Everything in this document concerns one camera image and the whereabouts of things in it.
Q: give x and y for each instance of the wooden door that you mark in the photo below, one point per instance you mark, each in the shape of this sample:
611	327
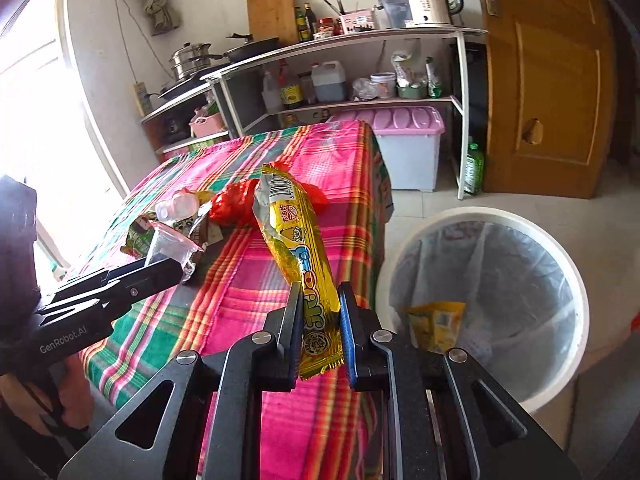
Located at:
551	95

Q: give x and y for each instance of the brown printed snack wrapper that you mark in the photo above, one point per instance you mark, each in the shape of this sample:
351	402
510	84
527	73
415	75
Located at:
200	228

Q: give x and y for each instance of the dark soy sauce bottle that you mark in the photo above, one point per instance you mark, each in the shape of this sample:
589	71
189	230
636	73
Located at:
311	20

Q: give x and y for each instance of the pink plaid tablecloth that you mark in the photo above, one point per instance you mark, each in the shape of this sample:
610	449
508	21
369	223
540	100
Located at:
322	429

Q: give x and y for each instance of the green plastic bottle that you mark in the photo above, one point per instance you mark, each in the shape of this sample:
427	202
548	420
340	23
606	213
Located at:
473	169

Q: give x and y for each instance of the white plastic tub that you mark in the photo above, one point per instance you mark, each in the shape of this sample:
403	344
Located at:
385	85

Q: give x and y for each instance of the clear plastic container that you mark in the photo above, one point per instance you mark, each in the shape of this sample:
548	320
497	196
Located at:
393	13

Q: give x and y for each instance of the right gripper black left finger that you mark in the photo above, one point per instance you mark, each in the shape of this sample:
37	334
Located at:
199	417

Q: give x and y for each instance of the white power strip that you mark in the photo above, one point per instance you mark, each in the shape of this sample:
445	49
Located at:
143	100

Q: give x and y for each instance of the window frame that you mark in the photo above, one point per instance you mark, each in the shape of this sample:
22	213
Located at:
50	140

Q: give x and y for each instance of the white foam fruit net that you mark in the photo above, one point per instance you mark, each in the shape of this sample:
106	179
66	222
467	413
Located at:
477	346

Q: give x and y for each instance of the dark sauce bottle yellow label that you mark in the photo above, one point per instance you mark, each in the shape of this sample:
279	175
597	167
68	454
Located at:
290	89

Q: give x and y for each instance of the pink plastic basket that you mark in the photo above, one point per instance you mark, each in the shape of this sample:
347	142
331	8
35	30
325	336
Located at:
205	125

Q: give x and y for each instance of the left hand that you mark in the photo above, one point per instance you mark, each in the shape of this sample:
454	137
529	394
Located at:
29	403

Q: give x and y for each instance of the white oil jug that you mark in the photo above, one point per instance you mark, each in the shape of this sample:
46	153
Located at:
329	82

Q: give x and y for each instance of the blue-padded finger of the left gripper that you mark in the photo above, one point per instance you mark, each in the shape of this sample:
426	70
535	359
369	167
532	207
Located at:
127	275

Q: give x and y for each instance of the yellow chip bag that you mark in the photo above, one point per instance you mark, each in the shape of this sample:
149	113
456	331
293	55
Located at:
436	326

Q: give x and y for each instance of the green snack bag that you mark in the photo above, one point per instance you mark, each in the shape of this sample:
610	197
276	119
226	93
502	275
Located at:
139	236

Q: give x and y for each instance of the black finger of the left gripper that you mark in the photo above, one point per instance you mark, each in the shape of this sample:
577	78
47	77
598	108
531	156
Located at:
115	293

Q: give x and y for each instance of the red plastic bag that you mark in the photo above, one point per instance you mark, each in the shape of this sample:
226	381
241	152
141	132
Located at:
233	205

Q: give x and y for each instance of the clear plastic cup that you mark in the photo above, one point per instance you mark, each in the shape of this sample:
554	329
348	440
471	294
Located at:
182	205
169	243

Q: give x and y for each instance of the wooden cutting board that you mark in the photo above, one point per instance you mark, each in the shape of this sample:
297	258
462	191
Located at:
273	18

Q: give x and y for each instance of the steel steamer pot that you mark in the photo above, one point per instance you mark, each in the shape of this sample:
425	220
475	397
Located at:
189	59

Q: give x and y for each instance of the yellow noodle snack packet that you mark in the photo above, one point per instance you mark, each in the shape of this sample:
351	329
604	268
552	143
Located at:
290	228

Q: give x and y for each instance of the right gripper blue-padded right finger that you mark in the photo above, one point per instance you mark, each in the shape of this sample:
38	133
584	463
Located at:
444	415

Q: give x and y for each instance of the white metal shelf rack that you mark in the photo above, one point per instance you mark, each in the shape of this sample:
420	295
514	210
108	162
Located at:
362	54

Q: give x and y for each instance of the black frying pan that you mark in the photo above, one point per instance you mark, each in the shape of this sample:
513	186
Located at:
250	48

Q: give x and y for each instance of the white trash bin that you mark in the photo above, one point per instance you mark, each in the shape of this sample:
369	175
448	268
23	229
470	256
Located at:
521	290

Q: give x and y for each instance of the pink lid storage box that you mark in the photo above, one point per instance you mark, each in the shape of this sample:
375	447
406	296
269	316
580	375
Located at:
409	140

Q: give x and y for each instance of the pink chopstick holder box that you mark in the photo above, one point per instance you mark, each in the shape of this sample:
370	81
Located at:
358	21

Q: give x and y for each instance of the black induction cooker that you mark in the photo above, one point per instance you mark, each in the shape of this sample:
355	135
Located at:
191	82

